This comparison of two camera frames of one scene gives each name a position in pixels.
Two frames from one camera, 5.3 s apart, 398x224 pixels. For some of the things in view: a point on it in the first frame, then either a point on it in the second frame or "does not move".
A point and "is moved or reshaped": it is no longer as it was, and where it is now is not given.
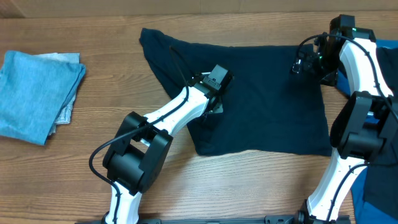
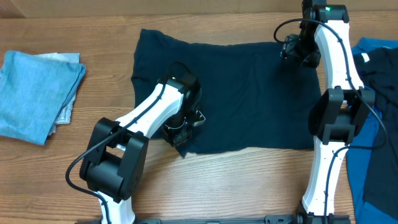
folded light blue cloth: [34, 90] does not move
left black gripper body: [218, 108] → [176, 129]
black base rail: [286, 219] does not move
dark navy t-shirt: [270, 110] is moved or reshaped
